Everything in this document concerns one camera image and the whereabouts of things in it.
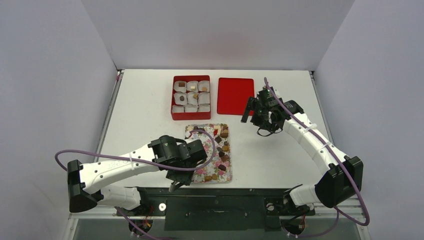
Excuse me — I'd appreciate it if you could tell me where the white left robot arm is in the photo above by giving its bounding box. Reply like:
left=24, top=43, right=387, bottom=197
left=67, top=135, right=212, bottom=215

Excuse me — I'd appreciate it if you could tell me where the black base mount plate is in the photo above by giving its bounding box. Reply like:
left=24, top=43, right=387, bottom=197
left=116, top=187, right=315, bottom=231

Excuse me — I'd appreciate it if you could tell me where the brown chocolate bottom tray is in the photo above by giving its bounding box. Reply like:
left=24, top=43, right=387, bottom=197
left=204, top=175, right=213, bottom=182

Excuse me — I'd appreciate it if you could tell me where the red box lid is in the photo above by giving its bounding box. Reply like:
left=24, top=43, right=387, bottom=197
left=216, top=77, right=255, bottom=116

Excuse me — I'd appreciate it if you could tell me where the floral serving tray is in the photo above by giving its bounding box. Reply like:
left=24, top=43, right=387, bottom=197
left=184, top=123, right=233, bottom=184

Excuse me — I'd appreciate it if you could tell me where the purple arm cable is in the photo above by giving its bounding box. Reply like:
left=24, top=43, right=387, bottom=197
left=54, top=129, right=217, bottom=240
left=263, top=77, right=371, bottom=227

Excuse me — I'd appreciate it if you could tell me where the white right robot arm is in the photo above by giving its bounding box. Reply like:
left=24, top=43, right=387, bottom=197
left=241, top=88, right=364, bottom=214

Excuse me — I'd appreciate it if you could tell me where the red chocolate box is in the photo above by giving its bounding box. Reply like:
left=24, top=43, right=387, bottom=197
left=170, top=75, right=212, bottom=121

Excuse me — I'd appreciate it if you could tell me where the dark chocolate on tray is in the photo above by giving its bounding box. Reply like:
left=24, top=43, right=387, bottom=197
left=217, top=164, right=227, bottom=172

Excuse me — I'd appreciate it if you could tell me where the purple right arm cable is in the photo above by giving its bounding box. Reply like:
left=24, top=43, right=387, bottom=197
left=263, top=77, right=371, bottom=227

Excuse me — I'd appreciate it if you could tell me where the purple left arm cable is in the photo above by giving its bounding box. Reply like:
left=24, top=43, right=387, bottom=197
left=54, top=129, right=217, bottom=240

